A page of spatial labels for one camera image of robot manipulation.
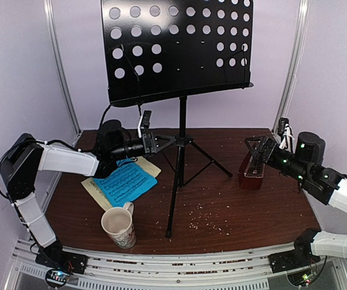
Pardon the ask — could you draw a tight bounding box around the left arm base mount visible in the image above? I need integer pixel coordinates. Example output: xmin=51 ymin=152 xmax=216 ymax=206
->
xmin=35 ymin=248 xmax=88 ymax=289

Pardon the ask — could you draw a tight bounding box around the right aluminium corner post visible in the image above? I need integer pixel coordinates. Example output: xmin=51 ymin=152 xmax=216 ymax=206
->
xmin=272 ymin=0 xmax=310 ymax=139

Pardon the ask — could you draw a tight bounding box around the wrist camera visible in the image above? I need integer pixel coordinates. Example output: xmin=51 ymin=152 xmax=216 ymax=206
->
xmin=137 ymin=110 xmax=151 ymax=138
xmin=277 ymin=117 xmax=294 ymax=152

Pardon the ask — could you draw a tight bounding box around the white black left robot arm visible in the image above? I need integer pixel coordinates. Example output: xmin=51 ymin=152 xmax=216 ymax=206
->
xmin=0 ymin=120 xmax=176 ymax=268

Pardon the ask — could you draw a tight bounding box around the red wooden metronome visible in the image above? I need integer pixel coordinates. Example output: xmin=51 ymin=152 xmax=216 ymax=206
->
xmin=238 ymin=152 xmax=265 ymax=190

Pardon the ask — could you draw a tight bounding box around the left aluminium corner post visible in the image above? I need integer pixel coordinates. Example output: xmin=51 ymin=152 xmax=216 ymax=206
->
xmin=43 ymin=0 xmax=81 ymax=135

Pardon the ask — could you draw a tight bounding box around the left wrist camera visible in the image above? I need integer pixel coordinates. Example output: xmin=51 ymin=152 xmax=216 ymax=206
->
xmin=137 ymin=110 xmax=151 ymax=138

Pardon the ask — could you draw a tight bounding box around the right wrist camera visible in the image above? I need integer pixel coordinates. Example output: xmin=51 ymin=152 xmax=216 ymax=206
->
xmin=277 ymin=117 xmax=294 ymax=152

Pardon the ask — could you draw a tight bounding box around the yellow sheet music page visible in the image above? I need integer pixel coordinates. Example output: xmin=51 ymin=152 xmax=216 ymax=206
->
xmin=80 ymin=156 xmax=162 ymax=211

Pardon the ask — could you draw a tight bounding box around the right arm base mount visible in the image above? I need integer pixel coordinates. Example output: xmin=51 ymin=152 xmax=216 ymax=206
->
xmin=269 ymin=249 xmax=323 ymax=289

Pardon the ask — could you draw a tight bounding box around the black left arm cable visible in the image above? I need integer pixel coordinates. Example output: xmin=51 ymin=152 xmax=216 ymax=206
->
xmin=96 ymin=104 xmax=113 ymax=134

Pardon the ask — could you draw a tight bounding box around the black music stand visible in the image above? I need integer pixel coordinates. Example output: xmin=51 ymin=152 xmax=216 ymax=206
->
xmin=100 ymin=0 xmax=255 ymax=238

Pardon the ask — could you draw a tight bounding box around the aluminium corner post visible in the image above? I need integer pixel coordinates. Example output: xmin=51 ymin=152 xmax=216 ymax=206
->
xmin=272 ymin=0 xmax=310 ymax=139
xmin=43 ymin=0 xmax=81 ymax=135

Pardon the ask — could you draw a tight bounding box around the white ceramic mug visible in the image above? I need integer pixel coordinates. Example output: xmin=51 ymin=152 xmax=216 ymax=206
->
xmin=101 ymin=202 xmax=136 ymax=250

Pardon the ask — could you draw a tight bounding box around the blue sheet music page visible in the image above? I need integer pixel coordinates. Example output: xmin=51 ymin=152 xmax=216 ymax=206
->
xmin=92 ymin=159 xmax=158 ymax=209

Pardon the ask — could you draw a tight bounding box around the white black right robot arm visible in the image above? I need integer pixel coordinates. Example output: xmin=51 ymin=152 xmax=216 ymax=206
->
xmin=244 ymin=132 xmax=347 ymax=267

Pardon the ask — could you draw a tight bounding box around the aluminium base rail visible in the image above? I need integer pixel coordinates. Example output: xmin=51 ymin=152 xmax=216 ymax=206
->
xmin=2 ymin=239 xmax=347 ymax=289

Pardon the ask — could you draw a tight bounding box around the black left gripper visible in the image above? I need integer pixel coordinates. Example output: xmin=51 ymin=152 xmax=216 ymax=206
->
xmin=110 ymin=130 xmax=175 ymax=161

